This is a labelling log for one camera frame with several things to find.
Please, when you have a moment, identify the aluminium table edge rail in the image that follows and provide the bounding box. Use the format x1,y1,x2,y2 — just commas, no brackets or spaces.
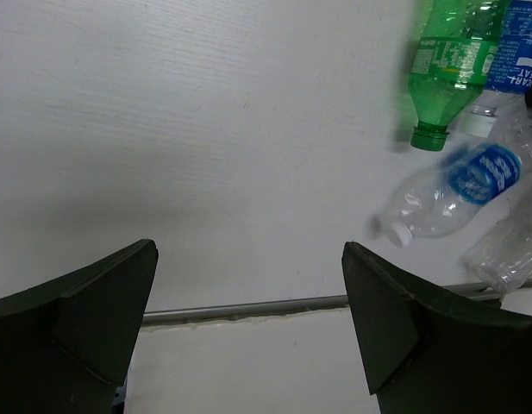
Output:
141,279,532,327

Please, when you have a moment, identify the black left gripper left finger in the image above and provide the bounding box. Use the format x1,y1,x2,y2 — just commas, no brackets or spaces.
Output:
0,239,158,413

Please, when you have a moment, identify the blue label Pocari bottle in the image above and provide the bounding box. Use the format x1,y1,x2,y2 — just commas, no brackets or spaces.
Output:
455,1,532,138

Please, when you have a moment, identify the clear Aquafina water bottle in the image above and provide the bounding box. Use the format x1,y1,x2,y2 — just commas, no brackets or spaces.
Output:
377,109,532,247

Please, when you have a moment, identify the green plastic soda bottle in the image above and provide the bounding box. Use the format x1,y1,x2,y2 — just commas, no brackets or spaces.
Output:
409,1,509,152

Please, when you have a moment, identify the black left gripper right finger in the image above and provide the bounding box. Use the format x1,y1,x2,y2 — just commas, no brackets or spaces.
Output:
341,242,532,413

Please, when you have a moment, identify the clear unlabelled plastic bottle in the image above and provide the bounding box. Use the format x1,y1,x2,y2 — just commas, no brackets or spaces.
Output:
462,166,532,296

